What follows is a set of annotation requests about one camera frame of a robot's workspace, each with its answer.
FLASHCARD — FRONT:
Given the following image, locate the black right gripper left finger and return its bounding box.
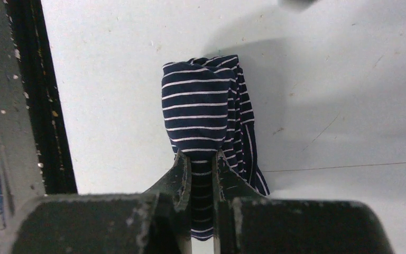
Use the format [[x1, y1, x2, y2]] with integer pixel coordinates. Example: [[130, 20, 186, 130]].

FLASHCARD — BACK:
[[0, 152, 192, 253]]

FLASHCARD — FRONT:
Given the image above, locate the navy striped boxer underwear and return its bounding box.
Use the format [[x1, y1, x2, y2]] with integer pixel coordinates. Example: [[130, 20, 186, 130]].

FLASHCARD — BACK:
[[162, 55, 270, 241]]

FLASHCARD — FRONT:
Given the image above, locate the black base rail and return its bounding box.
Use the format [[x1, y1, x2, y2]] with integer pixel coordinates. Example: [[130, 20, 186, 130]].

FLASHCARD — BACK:
[[0, 1, 77, 244]]

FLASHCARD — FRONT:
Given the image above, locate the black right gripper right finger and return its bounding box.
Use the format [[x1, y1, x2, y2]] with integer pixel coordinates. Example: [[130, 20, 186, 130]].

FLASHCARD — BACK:
[[212, 151, 394, 253]]

